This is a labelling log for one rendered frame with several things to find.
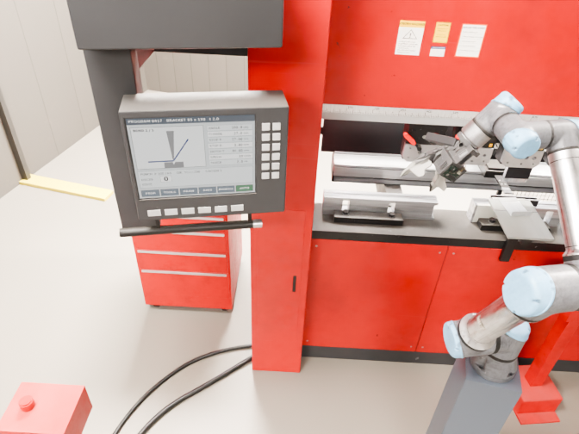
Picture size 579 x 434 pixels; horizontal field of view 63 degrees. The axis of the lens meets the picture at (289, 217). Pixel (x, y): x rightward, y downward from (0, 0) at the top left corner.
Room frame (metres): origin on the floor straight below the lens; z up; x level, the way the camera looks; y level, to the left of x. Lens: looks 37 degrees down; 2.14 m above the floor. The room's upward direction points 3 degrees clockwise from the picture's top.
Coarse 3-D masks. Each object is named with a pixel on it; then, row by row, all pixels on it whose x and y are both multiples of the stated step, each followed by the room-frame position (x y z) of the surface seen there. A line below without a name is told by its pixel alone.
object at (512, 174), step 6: (510, 168) 1.72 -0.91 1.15; (516, 168) 1.72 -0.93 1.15; (522, 168) 1.72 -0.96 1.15; (528, 168) 1.72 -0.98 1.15; (504, 174) 1.73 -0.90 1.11; (510, 174) 1.72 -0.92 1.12; (516, 174) 1.72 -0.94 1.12; (522, 174) 1.72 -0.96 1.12; (528, 174) 1.72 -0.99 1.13; (504, 180) 1.72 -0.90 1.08; (510, 180) 1.72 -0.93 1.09; (516, 180) 1.72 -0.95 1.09; (522, 180) 1.72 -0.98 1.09
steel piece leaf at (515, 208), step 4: (504, 204) 1.66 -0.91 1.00; (508, 204) 1.67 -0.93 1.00; (512, 204) 1.67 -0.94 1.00; (516, 204) 1.67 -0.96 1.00; (520, 204) 1.67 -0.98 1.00; (508, 208) 1.63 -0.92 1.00; (512, 208) 1.64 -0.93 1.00; (516, 208) 1.64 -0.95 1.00; (520, 208) 1.64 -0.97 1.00; (524, 208) 1.64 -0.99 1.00; (508, 212) 1.61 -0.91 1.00; (512, 212) 1.61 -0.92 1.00; (516, 212) 1.59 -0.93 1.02; (520, 212) 1.59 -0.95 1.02; (524, 212) 1.59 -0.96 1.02; (528, 212) 1.59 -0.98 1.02
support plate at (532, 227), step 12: (492, 204) 1.66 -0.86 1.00; (528, 204) 1.68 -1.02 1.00; (504, 216) 1.58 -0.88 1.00; (516, 216) 1.58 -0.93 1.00; (528, 216) 1.59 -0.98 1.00; (504, 228) 1.50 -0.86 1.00; (516, 228) 1.50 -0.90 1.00; (528, 228) 1.51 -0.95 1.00; (540, 228) 1.51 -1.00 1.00; (552, 240) 1.44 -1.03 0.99
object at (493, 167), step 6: (492, 162) 1.96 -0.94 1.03; (498, 162) 1.97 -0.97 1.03; (480, 168) 1.97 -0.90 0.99; (486, 168) 1.93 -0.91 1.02; (492, 168) 1.91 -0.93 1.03; (498, 168) 1.91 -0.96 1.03; (504, 168) 1.91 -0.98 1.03; (486, 174) 1.90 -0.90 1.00; (492, 174) 1.90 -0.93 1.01; (498, 174) 1.90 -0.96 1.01; (498, 180) 1.85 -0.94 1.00; (504, 186) 1.80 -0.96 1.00; (504, 192) 1.76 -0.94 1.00; (510, 192) 1.76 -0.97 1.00
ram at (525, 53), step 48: (336, 0) 1.69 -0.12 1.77; (384, 0) 1.69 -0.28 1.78; (432, 0) 1.69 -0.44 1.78; (480, 0) 1.69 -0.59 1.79; (528, 0) 1.69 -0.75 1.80; (576, 0) 1.69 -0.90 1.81; (336, 48) 1.69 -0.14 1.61; (384, 48) 1.69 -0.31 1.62; (528, 48) 1.69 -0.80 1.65; (576, 48) 1.69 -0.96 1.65; (336, 96) 1.69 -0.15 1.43; (384, 96) 1.69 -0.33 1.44; (432, 96) 1.69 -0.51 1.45; (480, 96) 1.69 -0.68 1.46; (528, 96) 1.69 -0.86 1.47; (576, 96) 1.68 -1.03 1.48
